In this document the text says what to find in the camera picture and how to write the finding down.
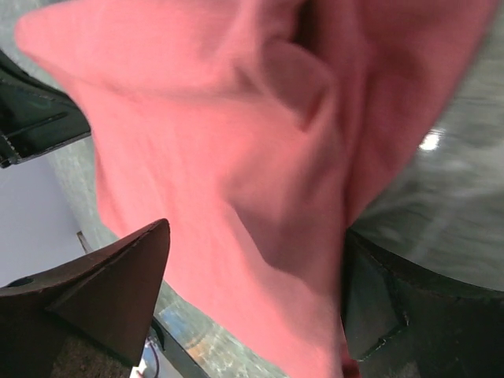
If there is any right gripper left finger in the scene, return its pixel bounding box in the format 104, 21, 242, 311
1, 220, 169, 377

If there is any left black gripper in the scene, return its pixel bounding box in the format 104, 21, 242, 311
0, 54, 91, 169

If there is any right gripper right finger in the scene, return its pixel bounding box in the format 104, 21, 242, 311
341, 232, 503, 378

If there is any salmon pink t shirt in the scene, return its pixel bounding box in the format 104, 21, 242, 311
15, 1, 498, 377

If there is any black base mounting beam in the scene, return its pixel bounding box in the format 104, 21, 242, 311
149, 317, 209, 378

